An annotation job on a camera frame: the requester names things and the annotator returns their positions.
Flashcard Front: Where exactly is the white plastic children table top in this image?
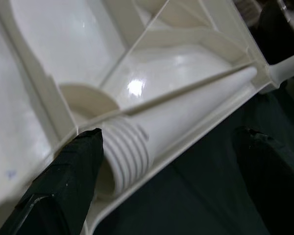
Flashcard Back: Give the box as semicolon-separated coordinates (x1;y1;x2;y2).
0;0;289;235

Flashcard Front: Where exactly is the white plastic table leg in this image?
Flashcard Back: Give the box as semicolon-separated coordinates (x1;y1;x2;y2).
267;50;294;83
98;66;258;198

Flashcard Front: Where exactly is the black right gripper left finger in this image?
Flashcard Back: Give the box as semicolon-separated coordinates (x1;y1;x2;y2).
0;127;104;235

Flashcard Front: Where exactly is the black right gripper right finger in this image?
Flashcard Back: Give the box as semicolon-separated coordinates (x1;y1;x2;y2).
233;126;294;235

